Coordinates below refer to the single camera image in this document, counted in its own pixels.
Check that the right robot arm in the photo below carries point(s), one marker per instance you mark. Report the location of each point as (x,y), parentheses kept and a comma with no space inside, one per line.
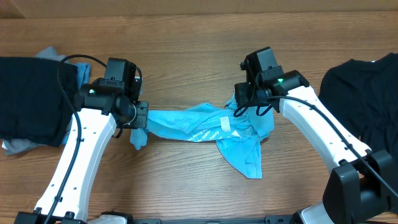
(361,185)

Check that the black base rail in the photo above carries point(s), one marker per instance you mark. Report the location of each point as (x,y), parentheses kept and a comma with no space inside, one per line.
(117,217)

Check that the folded grey garment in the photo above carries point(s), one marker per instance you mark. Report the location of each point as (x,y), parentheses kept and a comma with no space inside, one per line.
(43,130)

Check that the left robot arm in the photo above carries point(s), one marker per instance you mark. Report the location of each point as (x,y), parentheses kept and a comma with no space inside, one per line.
(101,111)

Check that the light blue printed t-shirt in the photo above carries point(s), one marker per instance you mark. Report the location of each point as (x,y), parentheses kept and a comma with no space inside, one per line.
(237,138)

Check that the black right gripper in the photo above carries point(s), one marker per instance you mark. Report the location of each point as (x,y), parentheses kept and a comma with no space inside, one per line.
(241,94)

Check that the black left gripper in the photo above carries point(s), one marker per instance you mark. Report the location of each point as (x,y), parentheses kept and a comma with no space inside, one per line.
(142,120)

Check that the black t-shirt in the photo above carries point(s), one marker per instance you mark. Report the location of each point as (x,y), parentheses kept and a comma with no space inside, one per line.
(362,96)

